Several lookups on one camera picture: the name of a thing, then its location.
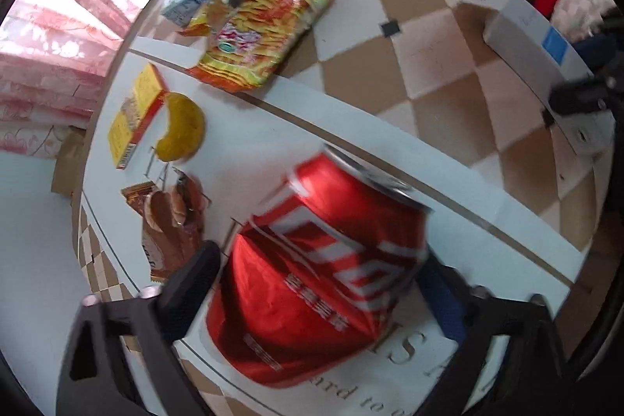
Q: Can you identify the white blue milk carton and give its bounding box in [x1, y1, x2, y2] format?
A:
[483, 0, 615, 155]

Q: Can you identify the brown snack wrapper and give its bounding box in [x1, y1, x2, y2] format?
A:
[121, 169, 211, 282]

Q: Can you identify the crushed red soda can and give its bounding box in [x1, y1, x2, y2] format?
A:
[206, 147, 431, 388]

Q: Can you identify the orange yellow snack bag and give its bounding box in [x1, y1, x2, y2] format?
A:
[182, 0, 332, 93]

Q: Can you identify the checkered bed sheet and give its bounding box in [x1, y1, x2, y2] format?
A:
[550, 0, 617, 43]

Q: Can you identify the brown paper bag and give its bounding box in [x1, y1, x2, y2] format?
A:
[51, 128, 86, 197]

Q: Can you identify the yellow small box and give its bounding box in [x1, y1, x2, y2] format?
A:
[108, 63, 167, 170]

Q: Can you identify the pink floral curtain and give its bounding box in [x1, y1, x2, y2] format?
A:
[1, 0, 150, 158]

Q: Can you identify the checkered tablecloth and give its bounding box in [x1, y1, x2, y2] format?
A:
[77, 0, 611, 312]

